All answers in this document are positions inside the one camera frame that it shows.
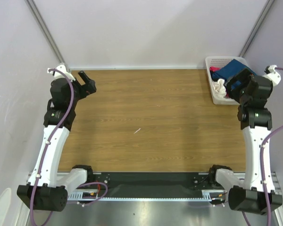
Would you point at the red garment in basket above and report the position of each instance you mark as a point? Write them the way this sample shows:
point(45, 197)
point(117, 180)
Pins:
point(214, 69)

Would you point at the aluminium frame post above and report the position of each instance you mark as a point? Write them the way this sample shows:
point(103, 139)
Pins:
point(45, 31)
point(254, 31)

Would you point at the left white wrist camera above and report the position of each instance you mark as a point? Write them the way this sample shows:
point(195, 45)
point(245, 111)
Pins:
point(61, 72)

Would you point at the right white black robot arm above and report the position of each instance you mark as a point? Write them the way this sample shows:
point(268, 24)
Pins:
point(256, 193)

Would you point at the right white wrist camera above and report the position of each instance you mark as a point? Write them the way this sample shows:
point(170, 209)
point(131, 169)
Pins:
point(272, 74)

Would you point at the white cream garment in basket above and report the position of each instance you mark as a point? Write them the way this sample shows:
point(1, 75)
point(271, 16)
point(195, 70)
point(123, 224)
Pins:
point(219, 88)

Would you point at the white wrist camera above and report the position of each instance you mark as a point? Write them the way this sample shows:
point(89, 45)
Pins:
point(61, 72)
point(272, 74)

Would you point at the right aluminium frame post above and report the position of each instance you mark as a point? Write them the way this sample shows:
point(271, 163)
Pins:
point(254, 31)

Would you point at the white plastic laundry basket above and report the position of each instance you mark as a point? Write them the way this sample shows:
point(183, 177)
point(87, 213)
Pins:
point(220, 61)

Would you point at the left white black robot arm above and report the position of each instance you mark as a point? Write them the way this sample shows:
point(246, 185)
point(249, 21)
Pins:
point(43, 190)

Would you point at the blue printed t shirt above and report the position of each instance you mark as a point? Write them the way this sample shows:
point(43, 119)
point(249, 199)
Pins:
point(228, 71)

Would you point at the left aluminium frame post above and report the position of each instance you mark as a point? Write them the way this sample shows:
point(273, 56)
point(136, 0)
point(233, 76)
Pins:
point(45, 31)

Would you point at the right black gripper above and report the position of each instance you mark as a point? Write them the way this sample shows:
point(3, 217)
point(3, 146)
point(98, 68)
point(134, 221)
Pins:
point(234, 85)

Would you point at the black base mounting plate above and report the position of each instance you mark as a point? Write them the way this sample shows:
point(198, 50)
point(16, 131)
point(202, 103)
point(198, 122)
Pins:
point(158, 185)

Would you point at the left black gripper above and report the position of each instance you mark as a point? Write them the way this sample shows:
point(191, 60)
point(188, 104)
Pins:
point(88, 88)

